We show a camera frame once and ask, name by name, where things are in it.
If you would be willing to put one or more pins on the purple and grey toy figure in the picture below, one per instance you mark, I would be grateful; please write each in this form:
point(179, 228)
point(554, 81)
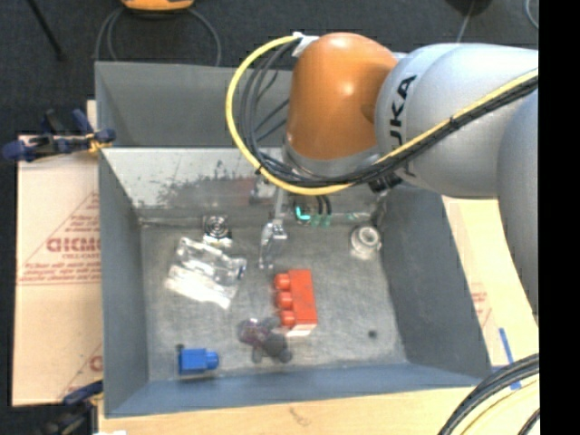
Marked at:
point(267, 340)

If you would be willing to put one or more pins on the black cylinder on white bracket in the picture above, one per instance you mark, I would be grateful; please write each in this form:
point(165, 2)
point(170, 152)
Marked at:
point(384, 183)

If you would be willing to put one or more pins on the brown cardboard board red print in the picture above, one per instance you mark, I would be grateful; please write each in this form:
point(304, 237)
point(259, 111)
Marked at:
point(54, 288)

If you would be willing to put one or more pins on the blue toy block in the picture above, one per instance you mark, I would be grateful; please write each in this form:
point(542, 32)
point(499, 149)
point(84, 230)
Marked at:
point(195, 360)

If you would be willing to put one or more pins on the round spiral metal disc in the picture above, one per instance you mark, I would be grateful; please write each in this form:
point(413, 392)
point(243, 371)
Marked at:
point(216, 228)

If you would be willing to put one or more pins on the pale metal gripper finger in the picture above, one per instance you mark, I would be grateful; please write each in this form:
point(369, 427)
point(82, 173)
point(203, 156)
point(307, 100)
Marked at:
point(279, 234)
point(265, 251)

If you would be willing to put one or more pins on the grey metal bin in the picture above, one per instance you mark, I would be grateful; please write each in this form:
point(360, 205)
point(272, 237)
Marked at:
point(344, 288)

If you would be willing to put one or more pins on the clear plastic packet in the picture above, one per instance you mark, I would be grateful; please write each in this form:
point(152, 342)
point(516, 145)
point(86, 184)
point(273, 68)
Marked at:
point(204, 272)

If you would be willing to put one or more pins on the red toy brick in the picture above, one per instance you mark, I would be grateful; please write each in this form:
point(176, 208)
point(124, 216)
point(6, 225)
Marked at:
point(301, 299)

